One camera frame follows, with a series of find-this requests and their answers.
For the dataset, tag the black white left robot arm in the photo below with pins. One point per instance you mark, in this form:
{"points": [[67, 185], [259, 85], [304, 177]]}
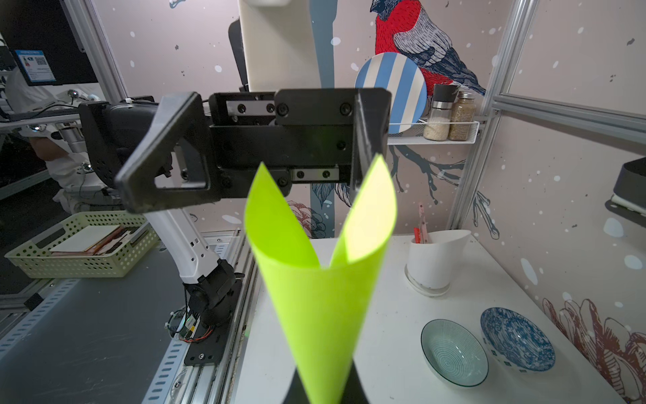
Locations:
{"points": [[112, 132]]}

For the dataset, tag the computer monitor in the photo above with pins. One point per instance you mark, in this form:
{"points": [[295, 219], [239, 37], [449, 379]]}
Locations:
{"points": [[44, 44]]}

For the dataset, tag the white wire wall shelf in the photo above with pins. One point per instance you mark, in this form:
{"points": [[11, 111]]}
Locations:
{"points": [[412, 135]]}

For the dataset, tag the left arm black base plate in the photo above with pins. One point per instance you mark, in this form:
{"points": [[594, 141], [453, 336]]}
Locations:
{"points": [[211, 350]]}

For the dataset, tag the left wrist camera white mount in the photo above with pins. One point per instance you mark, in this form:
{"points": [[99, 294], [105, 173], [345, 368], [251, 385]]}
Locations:
{"points": [[279, 45]]}

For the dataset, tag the black lid spice grinder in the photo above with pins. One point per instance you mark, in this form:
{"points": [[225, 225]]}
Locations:
{"points": [[440, 113]]}

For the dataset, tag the blue patterned small bowl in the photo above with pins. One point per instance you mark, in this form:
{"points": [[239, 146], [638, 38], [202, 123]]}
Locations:
{"points": [[516, 342]]}

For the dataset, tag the pale green ceramic bowl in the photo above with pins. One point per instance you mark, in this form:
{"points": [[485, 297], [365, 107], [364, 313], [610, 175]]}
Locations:
{"points": [[454, 353]]}

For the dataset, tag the blue white striped plate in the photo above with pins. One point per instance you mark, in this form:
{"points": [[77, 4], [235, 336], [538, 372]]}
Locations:
{"points": [[404, 80]]}

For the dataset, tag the brown spice glass jar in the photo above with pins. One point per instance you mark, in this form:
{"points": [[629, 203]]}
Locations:
{"points": [[463, 113]]}

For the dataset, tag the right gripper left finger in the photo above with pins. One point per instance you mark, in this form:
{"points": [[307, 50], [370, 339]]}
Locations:
{"points": [[296, 394]]}

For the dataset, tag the red pink utensil in cup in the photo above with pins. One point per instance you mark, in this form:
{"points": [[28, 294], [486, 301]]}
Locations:
{"points": [[421, 232]]}

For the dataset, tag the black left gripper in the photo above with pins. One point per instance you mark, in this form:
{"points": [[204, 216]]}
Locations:
{"points": [[299, 135]]}

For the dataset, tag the green plastic perforated basket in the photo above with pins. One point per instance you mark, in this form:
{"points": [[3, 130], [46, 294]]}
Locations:
{"points": [[94, 244]]}

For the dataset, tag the white utensil holder cup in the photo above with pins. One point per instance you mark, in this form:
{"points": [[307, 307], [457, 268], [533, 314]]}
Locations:
{"points": [[430, 266]]}

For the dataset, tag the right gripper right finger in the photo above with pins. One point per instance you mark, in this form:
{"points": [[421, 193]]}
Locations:
{"points": [[353, 392]]}

